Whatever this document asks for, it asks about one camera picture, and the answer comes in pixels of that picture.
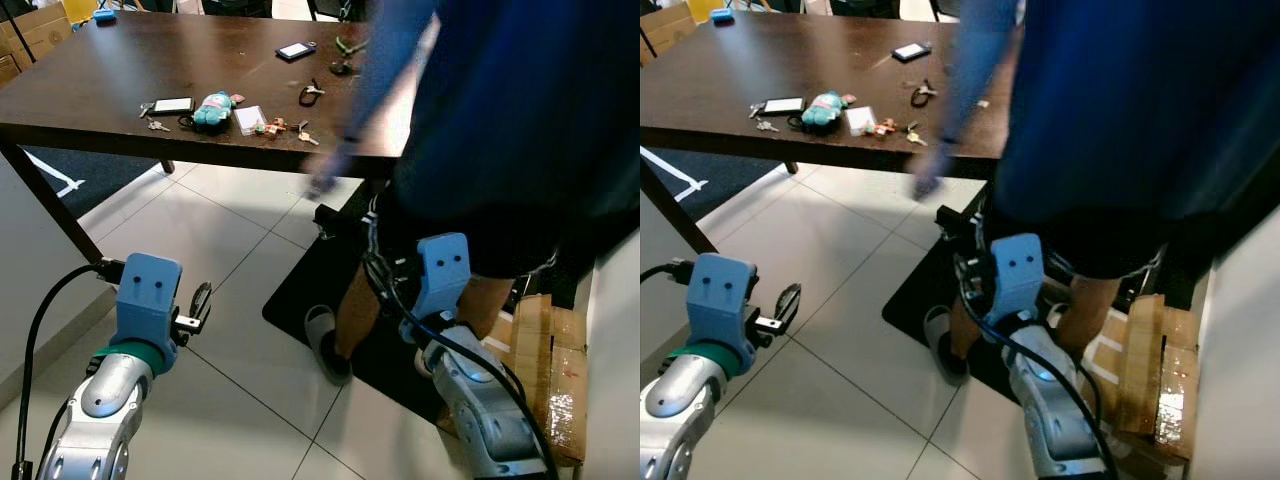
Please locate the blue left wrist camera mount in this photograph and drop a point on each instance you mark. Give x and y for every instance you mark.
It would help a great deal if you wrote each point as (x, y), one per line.
(148, 295)
(722, 295)

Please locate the person in dark shorts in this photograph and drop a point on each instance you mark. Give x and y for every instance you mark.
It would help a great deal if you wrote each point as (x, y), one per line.
(520, 100)
(1120, 100)

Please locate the small silver keys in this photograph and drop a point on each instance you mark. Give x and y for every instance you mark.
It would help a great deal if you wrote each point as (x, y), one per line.
(157, 126)
(767, 126)

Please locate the black floor mat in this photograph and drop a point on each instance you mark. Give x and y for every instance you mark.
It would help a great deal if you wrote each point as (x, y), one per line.
(300, 290)
(910, 300)

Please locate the white card tag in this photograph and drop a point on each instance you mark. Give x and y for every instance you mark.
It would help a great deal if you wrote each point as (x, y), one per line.
(861, 120)
(250, 120)

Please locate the black framed white key tag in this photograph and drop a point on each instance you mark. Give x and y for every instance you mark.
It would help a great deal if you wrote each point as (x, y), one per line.
(172, 104)
(783, 104)

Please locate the taped cardboard box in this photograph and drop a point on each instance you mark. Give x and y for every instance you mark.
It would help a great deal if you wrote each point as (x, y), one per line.
(560, 370)
(1150, 370)

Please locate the large brown cardboard box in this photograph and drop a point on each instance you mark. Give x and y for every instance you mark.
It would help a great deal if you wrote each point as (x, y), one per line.
(665, 28)
(35, 35)

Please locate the dark mat with white tape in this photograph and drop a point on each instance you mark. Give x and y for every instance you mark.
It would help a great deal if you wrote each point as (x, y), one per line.
(740, 165)
(110, 170)

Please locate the blue rectangular key tag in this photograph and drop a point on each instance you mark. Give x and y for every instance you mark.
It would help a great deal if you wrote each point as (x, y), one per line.
(911, 51)
(295, 50)

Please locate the yellow chair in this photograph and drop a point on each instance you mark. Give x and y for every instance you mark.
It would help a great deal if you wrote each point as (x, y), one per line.
(700, 8)
(82, 8)

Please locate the small blue box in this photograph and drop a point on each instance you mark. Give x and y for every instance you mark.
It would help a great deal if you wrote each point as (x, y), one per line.
(722, 16)
(105, 16)

